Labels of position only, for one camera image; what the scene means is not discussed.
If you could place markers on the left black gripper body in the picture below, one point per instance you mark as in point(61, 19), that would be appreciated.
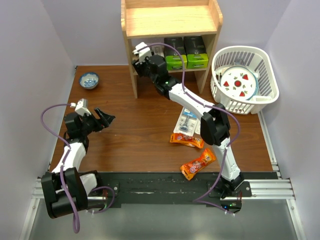
point(89, 124)

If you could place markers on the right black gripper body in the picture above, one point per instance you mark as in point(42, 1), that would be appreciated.
point(145, 68)

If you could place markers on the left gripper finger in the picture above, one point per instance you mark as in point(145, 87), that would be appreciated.
point(99, 113)
point(107, 120)

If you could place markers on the white Harry's razor box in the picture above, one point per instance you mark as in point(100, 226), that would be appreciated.
point(158, 50)

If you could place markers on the black green razor box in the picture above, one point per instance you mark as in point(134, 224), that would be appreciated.
point(196, 53)
point(173, 61)

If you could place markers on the orange razor bag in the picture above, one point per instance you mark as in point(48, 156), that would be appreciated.
point(190, 169)
point(186, 140)

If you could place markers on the silver Harry's razor box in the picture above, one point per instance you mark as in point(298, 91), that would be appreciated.
point(135, 61)

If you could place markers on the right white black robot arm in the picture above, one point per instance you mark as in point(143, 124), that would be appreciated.
point(214, 123)

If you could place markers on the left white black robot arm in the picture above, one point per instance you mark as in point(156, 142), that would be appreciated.
point(65, 190)

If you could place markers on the wooden two-tier shelf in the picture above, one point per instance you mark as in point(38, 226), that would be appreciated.
point(144, 19)

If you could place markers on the blue white ceramic bowl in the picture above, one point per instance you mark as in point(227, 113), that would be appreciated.
point(89, 80)

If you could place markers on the left blue razor blister pack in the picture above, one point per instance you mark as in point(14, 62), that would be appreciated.
point(187, 123)

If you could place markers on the blue razor blister pack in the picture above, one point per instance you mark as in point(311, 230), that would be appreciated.
point(187, 123)
point(198, 129)

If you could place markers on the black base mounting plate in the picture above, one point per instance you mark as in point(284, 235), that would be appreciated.
point(172, 188)

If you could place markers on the right blue razor blister pack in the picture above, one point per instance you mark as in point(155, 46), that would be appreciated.
point(198, 129)

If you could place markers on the white watermelon pattern plate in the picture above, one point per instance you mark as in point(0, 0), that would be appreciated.
point(239, 82)

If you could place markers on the white plastic laundry basket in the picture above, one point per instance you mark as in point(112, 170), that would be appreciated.
point(258, 62)

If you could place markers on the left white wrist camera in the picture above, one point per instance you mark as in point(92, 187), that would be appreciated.
point(81, 107)

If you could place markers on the aluminium rail frame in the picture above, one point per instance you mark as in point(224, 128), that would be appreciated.
point(140, 144)

